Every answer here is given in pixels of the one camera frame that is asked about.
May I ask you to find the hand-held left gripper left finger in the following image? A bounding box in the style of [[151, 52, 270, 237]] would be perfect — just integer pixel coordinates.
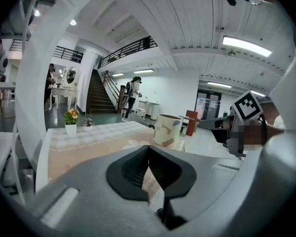
[[36, 145, 168, 233]]

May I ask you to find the reddish brown box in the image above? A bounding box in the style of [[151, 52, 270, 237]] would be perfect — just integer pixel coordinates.
[[185, 110, 201, 137]]

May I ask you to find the cream patterned container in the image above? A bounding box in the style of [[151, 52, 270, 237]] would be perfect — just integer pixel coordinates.
[[152, 113, 184, 148]]

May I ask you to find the checked beige tablecloth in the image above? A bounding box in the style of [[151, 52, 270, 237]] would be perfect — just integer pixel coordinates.
[[48, 121, 186, 199]]

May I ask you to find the dark wooden staircase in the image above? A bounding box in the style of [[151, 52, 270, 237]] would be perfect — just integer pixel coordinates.
[[85, 69, 121, 115]]

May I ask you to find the black balcony railing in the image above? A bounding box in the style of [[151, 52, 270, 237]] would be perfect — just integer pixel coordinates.
[[99, 36, 159, 69]]

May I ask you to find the dark glass double door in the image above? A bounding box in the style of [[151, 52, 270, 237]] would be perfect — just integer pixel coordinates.
[[194, 88, 222, 121]]

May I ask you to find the white low cabinet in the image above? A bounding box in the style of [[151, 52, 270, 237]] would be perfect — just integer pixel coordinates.
[[137, 100, 161, 121]]

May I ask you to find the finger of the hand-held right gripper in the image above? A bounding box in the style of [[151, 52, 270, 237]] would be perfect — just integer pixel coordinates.
[[210, 128, 232, 145], [199, 116, 235, 131]]

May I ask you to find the potted orange flower plant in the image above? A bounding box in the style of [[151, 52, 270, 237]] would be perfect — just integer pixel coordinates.
[[64, 108, 80, 137]]

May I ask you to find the white vanity table with mirror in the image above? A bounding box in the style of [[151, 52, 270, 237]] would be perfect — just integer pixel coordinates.
[[50, 66, 80, 111]]

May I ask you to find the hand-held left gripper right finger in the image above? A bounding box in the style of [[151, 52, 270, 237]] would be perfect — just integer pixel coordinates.
[[149, 145, 246, 223]]

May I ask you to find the small potted succulent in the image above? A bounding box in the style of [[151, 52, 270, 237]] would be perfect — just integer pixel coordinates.
[[83, 117, 95, 133]]

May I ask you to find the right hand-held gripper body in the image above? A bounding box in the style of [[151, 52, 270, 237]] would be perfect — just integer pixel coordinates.
[[226, 89, 269, 158]]

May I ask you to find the person's right forearm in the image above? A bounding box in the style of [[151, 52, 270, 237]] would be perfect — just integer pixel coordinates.
[[265, 125, 286, 140]]

